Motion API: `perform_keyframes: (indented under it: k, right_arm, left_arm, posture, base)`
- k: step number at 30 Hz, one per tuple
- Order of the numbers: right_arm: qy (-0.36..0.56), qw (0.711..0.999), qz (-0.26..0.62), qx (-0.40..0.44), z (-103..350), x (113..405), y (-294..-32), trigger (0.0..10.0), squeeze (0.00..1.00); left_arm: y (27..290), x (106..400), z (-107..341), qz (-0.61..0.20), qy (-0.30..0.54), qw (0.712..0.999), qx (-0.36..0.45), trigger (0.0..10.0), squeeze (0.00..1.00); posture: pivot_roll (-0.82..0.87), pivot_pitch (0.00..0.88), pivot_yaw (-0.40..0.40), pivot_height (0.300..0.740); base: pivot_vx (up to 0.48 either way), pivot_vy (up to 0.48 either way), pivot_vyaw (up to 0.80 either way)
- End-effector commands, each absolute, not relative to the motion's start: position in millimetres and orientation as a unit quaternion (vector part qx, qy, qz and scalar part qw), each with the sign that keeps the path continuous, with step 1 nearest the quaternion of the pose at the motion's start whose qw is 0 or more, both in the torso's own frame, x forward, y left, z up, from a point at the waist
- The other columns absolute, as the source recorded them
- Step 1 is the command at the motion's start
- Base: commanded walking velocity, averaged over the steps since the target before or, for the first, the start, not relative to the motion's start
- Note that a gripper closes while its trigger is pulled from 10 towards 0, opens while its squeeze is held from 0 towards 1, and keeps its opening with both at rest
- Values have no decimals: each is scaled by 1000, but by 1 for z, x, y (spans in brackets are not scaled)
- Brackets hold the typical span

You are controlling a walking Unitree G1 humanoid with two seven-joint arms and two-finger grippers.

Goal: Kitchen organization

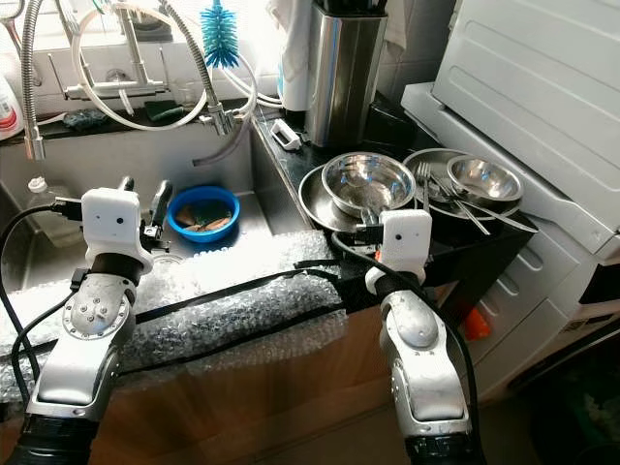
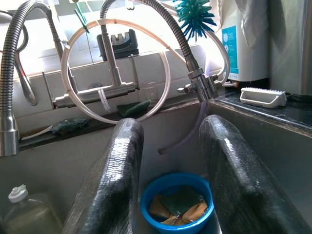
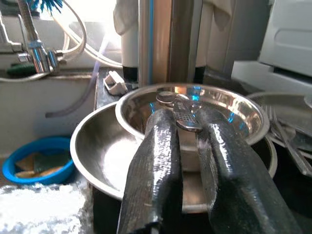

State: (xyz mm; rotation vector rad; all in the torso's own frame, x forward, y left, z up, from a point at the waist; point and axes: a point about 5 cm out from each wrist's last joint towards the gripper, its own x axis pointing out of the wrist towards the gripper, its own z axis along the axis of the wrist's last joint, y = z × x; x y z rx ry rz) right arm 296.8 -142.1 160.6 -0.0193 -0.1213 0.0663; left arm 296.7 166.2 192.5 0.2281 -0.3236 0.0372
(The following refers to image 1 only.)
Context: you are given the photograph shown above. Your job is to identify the large steel bowl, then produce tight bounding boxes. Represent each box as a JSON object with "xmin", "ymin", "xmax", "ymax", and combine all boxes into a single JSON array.
[{"xmin": 322, "ymin": 152, "xmax": 418, "ymax": 220}]

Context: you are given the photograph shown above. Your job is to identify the blue plastic bowl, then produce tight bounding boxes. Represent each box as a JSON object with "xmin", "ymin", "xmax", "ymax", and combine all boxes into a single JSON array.
[{"xmin": 167, "ymin": 185, "xmax": 241, "ymax": 244}]

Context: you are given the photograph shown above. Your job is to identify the stainless steel sink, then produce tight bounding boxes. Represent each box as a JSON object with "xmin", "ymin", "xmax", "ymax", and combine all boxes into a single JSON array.
[{"xmin": 0, "ymin": 111, "xmax": 311, "ymax": 326}]

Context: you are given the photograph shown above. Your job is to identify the wide steel plate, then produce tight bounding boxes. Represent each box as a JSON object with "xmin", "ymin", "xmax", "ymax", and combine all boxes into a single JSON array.
[
  {"xmin": 298, "ymin": 165, "xmax": 419, "ymax": 233},
  {"xmin": 402, "ymin": 147, "xmax": 531, "ymax": 222}
]

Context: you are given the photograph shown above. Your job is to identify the dark teal sponge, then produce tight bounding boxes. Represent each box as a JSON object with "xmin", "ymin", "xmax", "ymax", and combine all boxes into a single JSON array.
[{"xmin": 63, "ymin": 108, "xmax": 108, "ymax": 130}]

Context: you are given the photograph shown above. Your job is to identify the clear plastic bottle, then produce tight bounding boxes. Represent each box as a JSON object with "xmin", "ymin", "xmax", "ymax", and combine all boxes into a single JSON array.
[{"xmin": 27, "ymin": 176, "xmax": 80, "ymax": 229}]

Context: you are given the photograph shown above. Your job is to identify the green scouring sponge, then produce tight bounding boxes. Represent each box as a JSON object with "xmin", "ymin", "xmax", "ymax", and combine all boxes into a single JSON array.
[{"xmin": 145, "ymin": 100, "xmax": 195, "ymax": 124}]

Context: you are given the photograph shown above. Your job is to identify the small white clip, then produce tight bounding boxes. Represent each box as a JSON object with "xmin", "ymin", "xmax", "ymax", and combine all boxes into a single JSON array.
[{"xmin": 269, "ymin": 118, "xmax": 301, "ymax": 151}]

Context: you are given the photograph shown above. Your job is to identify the small steel bowl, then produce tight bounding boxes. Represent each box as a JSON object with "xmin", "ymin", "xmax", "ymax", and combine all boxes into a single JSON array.
[{"xmin": 447, "ymin": 155, "xmax": 525, "ymax": 205}]

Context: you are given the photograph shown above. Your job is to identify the steel knife block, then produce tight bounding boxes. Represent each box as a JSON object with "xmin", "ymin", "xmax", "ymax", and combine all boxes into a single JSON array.
[{"xmin": 303, "ymin": 0, "xmax": 388, "ymax": 148}]

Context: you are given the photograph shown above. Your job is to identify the white red-label soap bottle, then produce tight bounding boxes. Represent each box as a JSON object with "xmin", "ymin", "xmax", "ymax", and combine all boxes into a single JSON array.
[{"xmin": 0, "ymin": 73, "xmax": 26, "ymax": 142}]

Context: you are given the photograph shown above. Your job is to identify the orange plastic object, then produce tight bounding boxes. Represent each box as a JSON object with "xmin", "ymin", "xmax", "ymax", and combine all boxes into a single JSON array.
[{"xmin": 462, "ymin": 307, "xmax": 493, "ymax": 342}]

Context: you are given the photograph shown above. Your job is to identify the blue bottle brush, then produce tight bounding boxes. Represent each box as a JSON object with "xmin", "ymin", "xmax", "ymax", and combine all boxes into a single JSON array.
[{"xmin": 201, "ymin": 0, "xmax": 241, "ymax": 69}]

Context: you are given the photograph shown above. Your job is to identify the wooden sink cabinet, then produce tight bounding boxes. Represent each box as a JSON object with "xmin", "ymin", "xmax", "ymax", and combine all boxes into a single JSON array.
[{"xmin": 0, "ymin": 305, "xmax": 388, "ymax": 465}]

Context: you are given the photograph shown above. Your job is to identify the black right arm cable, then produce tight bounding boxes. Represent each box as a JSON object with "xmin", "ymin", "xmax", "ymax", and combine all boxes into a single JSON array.
[{"xmin": 332, "ymin": 223, "xmax": 481, "ymax": 408}]

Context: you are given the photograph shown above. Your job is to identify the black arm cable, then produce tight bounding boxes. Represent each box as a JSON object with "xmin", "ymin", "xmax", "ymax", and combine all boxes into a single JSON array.
[
  {"xmin": 0, "ymin": 197, "xmax": 83, "ymax": 408},
  {"xmin": 332, "ymin": 223, "xmax": 481, "ymax": 408}
]

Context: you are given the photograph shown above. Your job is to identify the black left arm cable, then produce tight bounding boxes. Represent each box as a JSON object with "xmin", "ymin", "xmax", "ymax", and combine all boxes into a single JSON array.
[{"xmin": 0, "ymin": 197, "xmax": 83, "ymax": 408}]

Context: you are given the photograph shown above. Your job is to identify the steel spring-hose faucet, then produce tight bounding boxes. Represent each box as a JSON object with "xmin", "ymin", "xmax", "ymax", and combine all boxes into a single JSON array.
[{"xmin": 19, "ymin": 0, "xmax": 258, "ymax": 168}]

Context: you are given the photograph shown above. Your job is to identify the looped white hose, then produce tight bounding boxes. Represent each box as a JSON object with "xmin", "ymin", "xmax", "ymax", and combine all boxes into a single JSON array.
[{"xmin": 73, "ymin": 5, "xmax": 287, "ymax": 132}]

